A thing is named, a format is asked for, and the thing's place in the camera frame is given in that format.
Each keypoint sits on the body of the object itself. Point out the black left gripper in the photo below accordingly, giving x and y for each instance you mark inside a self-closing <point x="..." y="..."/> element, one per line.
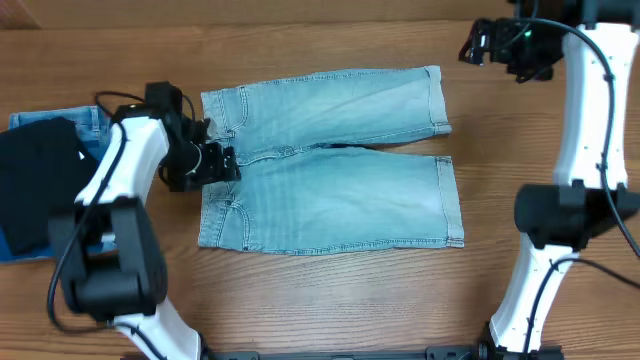
<point x="220" y="163"/>

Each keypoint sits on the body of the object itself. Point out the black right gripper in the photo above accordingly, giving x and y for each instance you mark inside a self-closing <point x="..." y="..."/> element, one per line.
<point x="483" y="42"/>

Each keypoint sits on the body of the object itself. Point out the light blue denim shorts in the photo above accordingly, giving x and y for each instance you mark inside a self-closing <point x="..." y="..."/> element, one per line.
<point x="319" y="174"/>

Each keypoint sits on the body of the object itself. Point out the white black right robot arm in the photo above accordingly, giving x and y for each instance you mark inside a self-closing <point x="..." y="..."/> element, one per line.
<point x="589" y="194"/>

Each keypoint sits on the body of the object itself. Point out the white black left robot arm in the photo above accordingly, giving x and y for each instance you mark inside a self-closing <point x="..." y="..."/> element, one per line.
<point x="109" y="265"/>

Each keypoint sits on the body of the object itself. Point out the folded blue jeans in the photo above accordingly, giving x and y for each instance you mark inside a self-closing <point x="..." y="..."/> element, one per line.
<point x="92" y="124"/>

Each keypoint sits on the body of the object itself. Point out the dark blue folded garment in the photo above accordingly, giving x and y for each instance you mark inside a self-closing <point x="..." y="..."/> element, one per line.
<point x="32" y="188"/>

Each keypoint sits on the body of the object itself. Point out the black folded garment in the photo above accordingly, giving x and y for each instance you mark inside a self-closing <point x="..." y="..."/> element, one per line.
<point x="57" y="133"/>

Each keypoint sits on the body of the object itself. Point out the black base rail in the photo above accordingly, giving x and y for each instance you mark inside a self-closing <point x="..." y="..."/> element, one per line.
<point x="450" y="352"/>

